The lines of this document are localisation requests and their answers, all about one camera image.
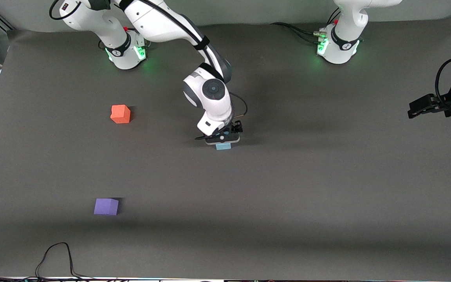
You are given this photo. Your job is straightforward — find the orange foam block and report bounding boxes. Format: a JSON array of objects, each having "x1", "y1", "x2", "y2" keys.
[{"x1": 110, "y1": 105, "x2": 131, "y2": 124}]

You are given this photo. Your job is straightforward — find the purple foam block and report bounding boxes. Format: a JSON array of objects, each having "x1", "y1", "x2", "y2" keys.
[{"x1": 94, "y1": 198, "x2": 119, "y2": 216}]

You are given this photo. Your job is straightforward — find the dark grey table mat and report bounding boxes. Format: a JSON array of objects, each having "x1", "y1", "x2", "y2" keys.
[{"x1": 0, "y1": 14, "x2": 451, "y2": 281}]

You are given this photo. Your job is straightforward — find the black left arm base cable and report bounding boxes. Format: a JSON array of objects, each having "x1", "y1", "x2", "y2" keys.
[{"x1": 271, "y1": 8, "x2": 341, "y2": 44}]

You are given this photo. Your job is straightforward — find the thin black looped cable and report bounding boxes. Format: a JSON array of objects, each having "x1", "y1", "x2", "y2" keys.
[{"x1": 35, "y1": 242, "x2": 93, "y2": 281}]

